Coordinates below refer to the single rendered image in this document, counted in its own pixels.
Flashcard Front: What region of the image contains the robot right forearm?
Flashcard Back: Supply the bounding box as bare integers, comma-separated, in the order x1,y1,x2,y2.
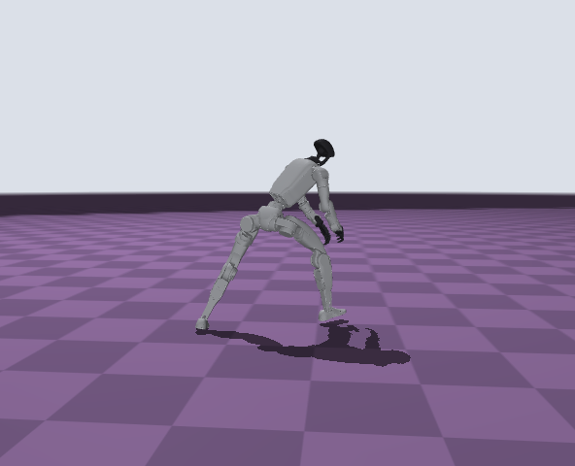
324,201,342,233

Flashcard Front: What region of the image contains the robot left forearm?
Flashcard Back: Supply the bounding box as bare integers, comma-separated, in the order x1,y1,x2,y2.
298,196,319,225

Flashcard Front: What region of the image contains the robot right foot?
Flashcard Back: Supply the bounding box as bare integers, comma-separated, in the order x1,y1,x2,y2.
319,307,346,321

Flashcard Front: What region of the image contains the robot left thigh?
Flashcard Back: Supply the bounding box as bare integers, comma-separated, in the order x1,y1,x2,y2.
222,215,259,281

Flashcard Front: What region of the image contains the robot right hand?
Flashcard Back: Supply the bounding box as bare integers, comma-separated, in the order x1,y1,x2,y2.
335,227,344,243

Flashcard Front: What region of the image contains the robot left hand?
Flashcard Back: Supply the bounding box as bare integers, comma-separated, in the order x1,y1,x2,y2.
315,216,331,245

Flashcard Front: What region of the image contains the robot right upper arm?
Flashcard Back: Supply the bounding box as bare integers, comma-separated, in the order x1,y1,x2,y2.
311,166,331,213

